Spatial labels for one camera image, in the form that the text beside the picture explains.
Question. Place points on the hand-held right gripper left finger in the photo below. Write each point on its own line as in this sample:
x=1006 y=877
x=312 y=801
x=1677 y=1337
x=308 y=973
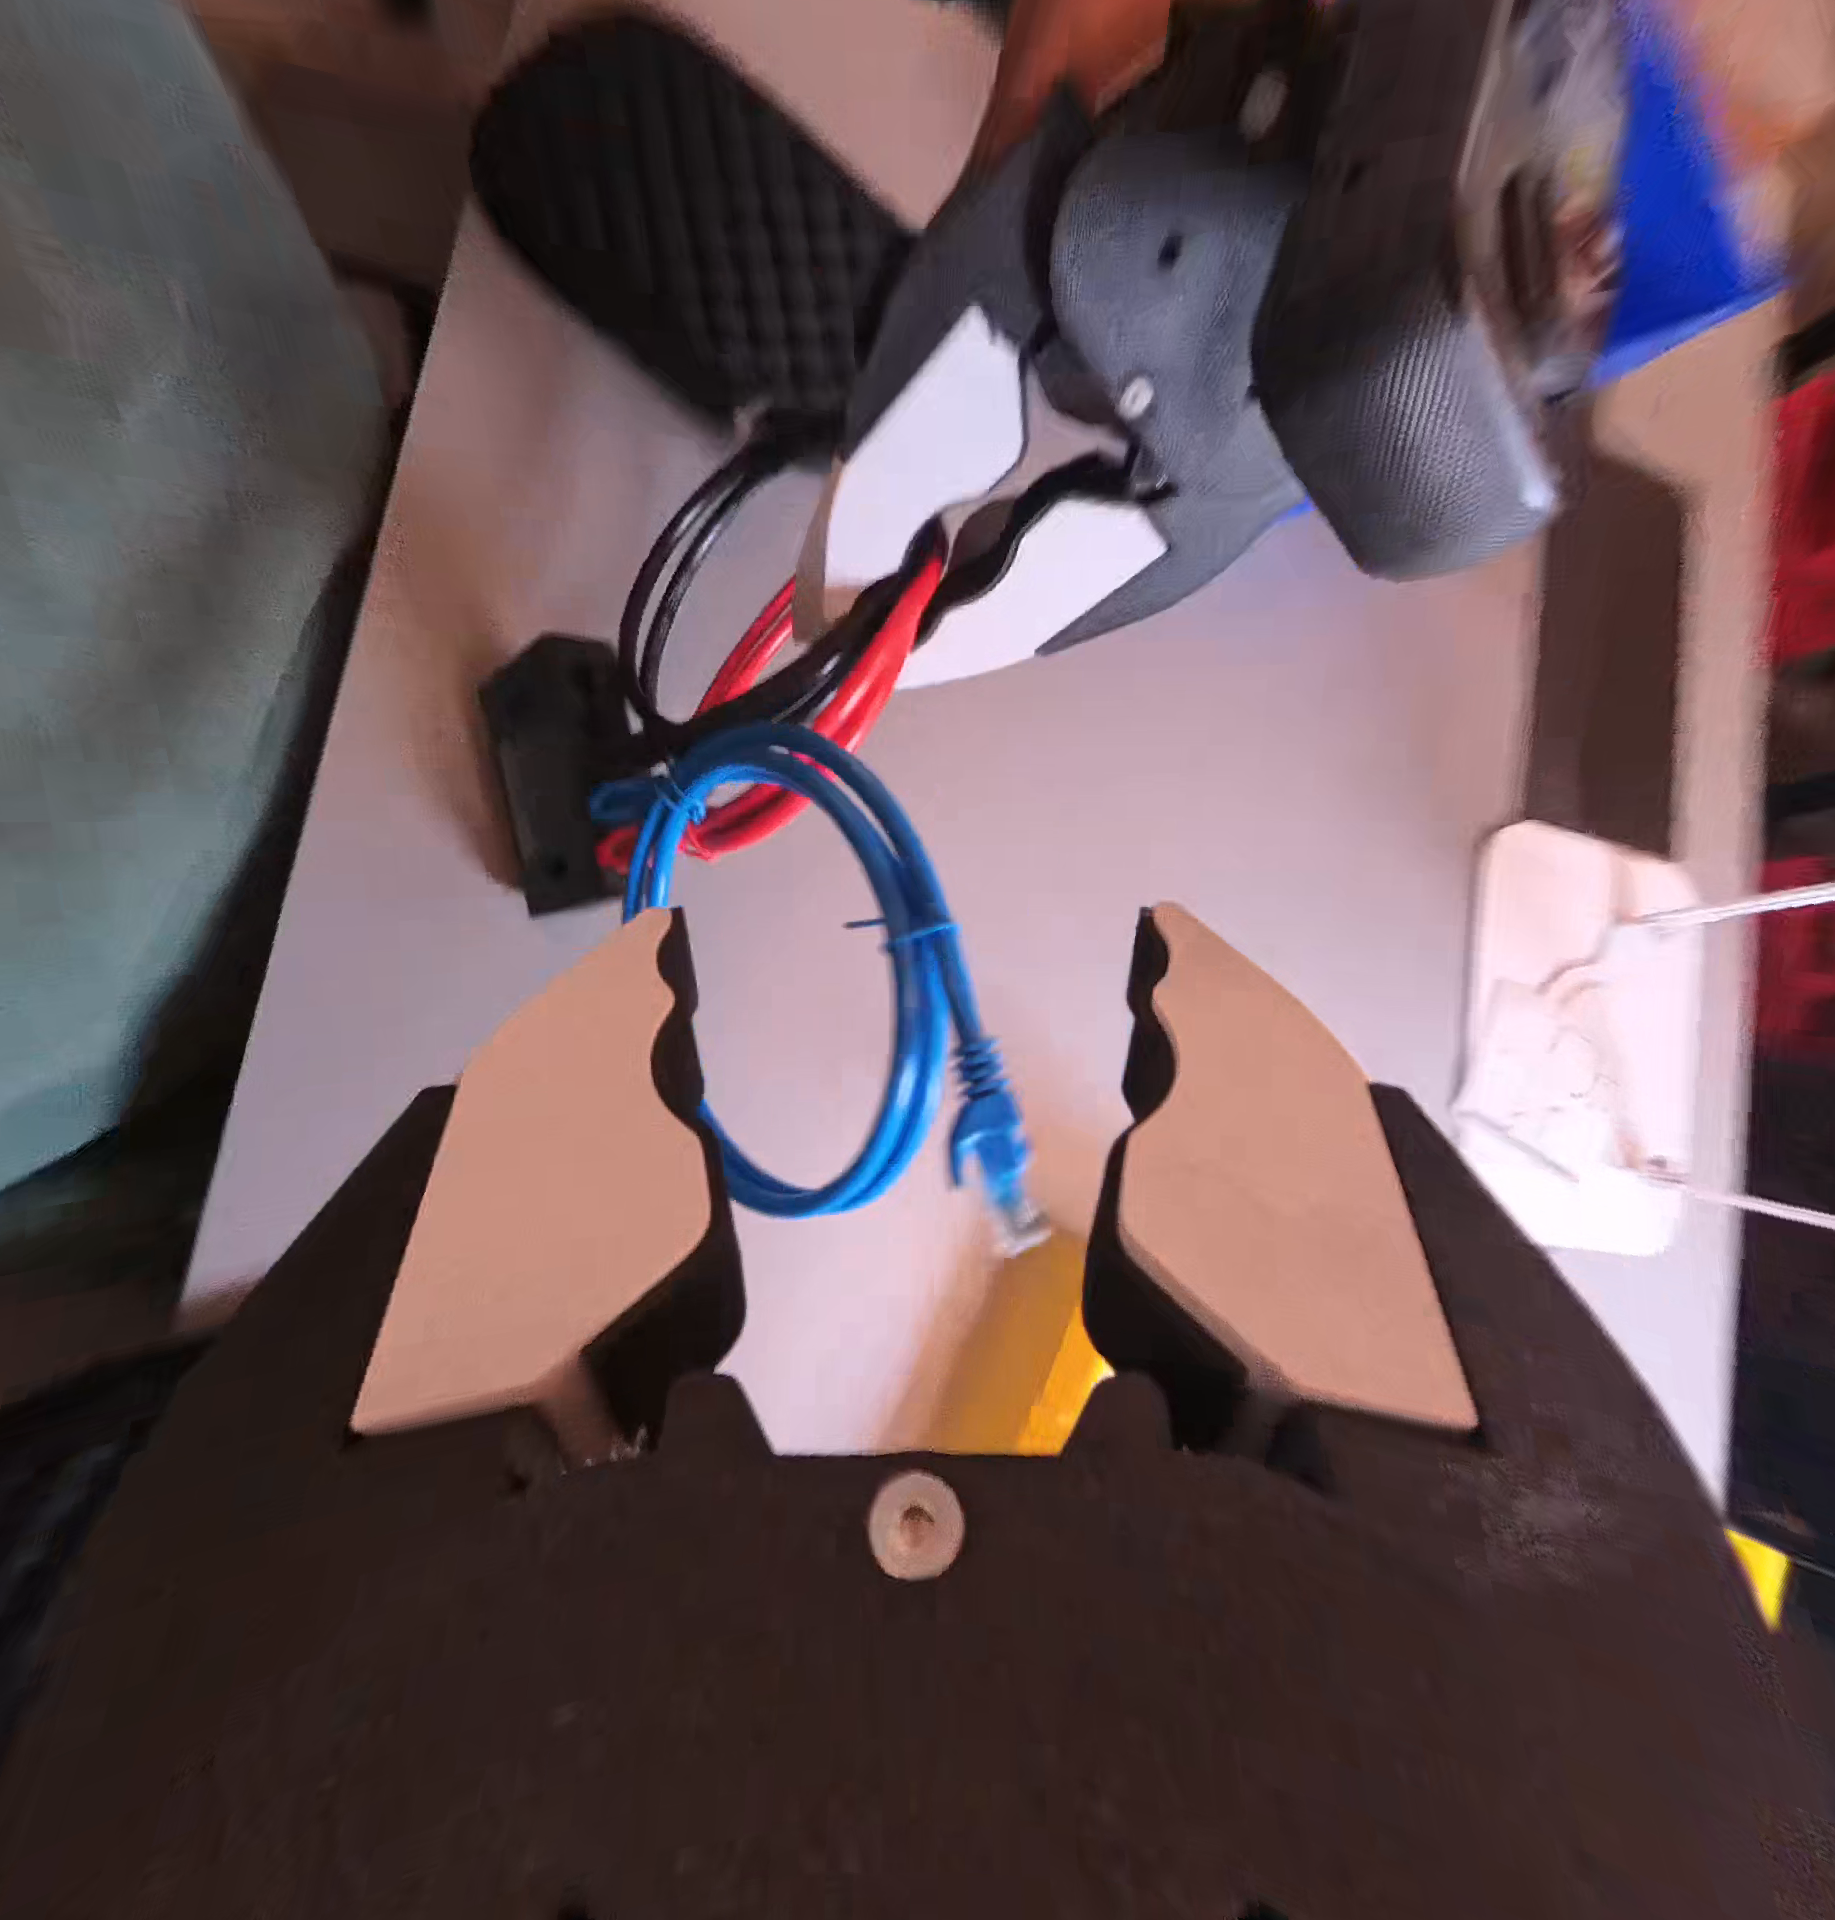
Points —
x=556 y=1201

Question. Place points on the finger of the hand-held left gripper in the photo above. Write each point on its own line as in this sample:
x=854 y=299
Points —
x=932 y=427
x=1044 y=586

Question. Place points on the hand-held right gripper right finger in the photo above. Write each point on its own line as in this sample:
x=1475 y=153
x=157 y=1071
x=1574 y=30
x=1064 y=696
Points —
x=1276 y=1201

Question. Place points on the yellow plastic bin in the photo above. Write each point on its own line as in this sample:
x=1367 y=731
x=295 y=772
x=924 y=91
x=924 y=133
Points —
x=1027 y=1352

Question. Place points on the black port box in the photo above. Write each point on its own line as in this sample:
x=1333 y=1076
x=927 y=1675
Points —
x=544 y=781

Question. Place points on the black foam pad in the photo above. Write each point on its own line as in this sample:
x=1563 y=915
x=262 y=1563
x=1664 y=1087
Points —
x=677 y=226

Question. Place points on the white moulded plastic tray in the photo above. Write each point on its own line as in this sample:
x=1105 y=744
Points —
x=1584 y=1034

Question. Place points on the red crate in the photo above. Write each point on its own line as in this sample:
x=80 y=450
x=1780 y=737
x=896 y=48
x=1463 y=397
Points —
x=1828 y=509

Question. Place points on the teal cloth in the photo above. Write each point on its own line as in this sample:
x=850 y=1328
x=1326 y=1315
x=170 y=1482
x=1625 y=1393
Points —
x=137 y=600

